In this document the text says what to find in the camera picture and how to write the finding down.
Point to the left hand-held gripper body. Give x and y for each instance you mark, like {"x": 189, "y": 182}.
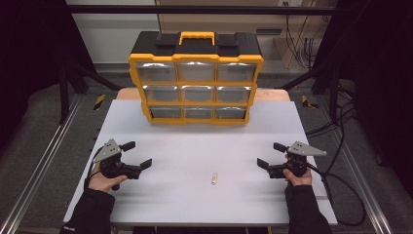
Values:
{"x": 108, "y": 152}

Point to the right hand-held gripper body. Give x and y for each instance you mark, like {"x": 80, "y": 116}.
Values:
{"x": 300, "y": 149}

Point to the small brass cylinder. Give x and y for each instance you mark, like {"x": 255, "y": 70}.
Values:
{"x": 214, "y": 179}

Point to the clear plastic drawer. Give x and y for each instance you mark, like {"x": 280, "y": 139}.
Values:
{"x": 156, "y": 72}

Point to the yellow black drawer organizer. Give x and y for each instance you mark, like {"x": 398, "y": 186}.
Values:
{"x": 195, "y": 48}

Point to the person's left hand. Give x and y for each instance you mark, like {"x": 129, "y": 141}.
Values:
{"x": 102, "y": 182}

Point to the person's right hand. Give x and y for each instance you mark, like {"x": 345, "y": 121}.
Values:
{"x": 300, "y": 180}

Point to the yellow black hazard tape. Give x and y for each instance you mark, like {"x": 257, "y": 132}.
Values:
{"x": 306, "y": 102}
{"x": 99, "y": 102}

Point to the black metal stand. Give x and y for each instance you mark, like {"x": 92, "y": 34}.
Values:
{"x": 64, "y": 94}
{"x": 332, "y": 91}

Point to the grid of clear drawers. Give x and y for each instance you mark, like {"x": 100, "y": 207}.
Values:
{"x": 197, "y": 94}

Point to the dark curtain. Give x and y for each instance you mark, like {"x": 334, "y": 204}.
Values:
{"x": 29, "y": 48}
{"x": 383, "y": 81}

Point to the aluminium floor rail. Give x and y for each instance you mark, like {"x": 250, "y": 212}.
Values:
{"x": 373, "y": 208}
{"x": 39, "y": 169}

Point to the black overhead frame bar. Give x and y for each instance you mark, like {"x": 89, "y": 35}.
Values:
{"x": 195, "y": 9}

